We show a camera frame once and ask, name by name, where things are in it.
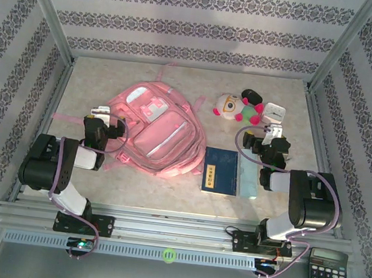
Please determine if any right controller board with LED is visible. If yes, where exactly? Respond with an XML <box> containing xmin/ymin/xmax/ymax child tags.
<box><xmin>254</xmin><ymin>260</ymin><xmax>282</xmax><ymax>274</ymax></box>

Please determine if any green tape ring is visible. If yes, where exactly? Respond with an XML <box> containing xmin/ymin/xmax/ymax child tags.
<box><xmin>160</xmin><ymin>246</ymin><xmax>179</xmax><ymax>265</ymax></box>

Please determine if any white plush toy with glasses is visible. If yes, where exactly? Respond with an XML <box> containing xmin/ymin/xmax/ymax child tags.
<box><xmin>211</xmin><ymin>91</ymin><xmax>266</xmax><ymax>127</ymax></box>

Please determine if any dark blue book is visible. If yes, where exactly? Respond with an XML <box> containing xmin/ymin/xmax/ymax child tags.
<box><xmin>199</xmin><ymin>145</ymin><xmax>243</xmax><ymax>197</ymax></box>

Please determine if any left controller board with LED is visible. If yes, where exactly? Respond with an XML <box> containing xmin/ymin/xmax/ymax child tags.
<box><xmin>66</xmin><ymin>236</ymin><xmax>97</xmax><ymax>252</ymax></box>

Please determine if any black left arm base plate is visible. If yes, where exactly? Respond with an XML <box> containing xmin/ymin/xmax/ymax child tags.
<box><xmin>52</xmin><ymin>209</ymin><xmax>117</xmax><ymax>240</ymax></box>

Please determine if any black computer mouse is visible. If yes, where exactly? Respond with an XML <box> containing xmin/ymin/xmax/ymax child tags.
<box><xmin>239</xmin><ymin>88</ymin><xmax>265</xmax><ymax>107</ymax></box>

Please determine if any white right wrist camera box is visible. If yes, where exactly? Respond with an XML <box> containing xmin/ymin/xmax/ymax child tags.
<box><xmin>261</xmin><ymin>122</ymin><xmax>285</xmax><ymax>149</ymax></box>

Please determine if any aluminium frame post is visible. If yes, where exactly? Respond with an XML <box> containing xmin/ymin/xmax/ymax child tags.
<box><xmin>305</xmin><ymin>0</ymin><xmax>372</xmax><ymax>100</ymax></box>
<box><xmin>5</xmin><ymin>0</ymin><xmax>84</xmax><ymax>67</ymax></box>

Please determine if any aluminium side rail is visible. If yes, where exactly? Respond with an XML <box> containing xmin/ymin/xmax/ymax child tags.
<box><xmin>287</xmin><ymin>88</ymin><xmax>363</xmax><ymax>239</ymax></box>
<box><xmin>11</xmin><ymin>57</ymin><xmax>76</xmax><ymax>209</ymax></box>

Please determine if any white square alarm clock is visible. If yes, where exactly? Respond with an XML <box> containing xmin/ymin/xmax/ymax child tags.
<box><xmin>261</xmin><ymin>101</ymin><xmax>287</xmax><ymax>127</ymax></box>

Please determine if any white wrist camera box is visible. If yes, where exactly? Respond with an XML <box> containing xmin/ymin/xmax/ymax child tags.
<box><xmin>261</xmin><ymin>122</ymin><xmax>285</xmax><ymax>149</ymax></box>
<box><xmin>88</xmin><ymin>104</ymin><xmax>113</xmax><ymax>126</ymax></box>

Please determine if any light teal notebook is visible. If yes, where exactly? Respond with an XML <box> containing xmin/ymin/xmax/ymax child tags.
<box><xmin>234</xmin><ymin>148</ymin><xmax>264</xmax><ymax>201</ymax></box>

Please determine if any controller board with led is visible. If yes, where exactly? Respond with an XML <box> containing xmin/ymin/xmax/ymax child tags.
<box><xmin>254</xmin><ymin>260</ymin><xmax>282</xmax><ymax>274</ymax></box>
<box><xmin>66</xmin><ymin>236</ymin><xmax>97</xmax><ymax>252</ymax></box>

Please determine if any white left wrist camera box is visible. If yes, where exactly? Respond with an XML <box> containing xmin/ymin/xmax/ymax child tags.
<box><xmin>88</xmin><ymin>104</ymin><xmax>113</xmax><ymax>126</ymax></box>

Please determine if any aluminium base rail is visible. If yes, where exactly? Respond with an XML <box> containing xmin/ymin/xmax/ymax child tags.
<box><xmin>0</xmin><ymin>189</ymin><xmax>356</xmax><ymax>269</ymax></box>

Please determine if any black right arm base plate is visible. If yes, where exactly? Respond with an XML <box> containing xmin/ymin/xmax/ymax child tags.
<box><xmin>230</xmin><ymin>229</ymin><xmax>295</xmax><ymax>260</ymax></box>

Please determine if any grey slotted cable duct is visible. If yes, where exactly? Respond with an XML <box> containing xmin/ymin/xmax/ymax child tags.
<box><xmin>1</xmin><ymin>227</ymin><xmax>257</xmax><ymax>273</ymax></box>

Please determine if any pink school backpack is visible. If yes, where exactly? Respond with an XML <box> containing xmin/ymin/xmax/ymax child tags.
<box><xmin>46</xmin><ymin>49</ymin><xmax>216</xmax><ymax>183</ymax></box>

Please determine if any black desk calculator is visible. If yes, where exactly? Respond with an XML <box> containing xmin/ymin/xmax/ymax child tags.
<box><xmin>306</xmin><ymin>247</ymin><xmax>353</xmax><ymax>278</ymax></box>

